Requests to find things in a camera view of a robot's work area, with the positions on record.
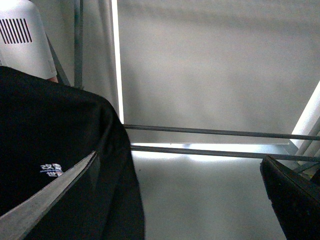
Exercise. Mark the black t-shirt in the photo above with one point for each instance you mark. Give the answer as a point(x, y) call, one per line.
point(45, 129)

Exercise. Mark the white stick vacuum cleaner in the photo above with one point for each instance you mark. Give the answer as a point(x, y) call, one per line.
point(23, 41)

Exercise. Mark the grey metal drying rack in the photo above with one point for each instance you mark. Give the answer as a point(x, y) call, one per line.
point(220, 75)

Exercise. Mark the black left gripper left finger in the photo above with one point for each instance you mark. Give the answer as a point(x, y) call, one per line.
point(17, 223)

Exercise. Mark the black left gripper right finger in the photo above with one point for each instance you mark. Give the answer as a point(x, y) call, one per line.
point(294, 199)

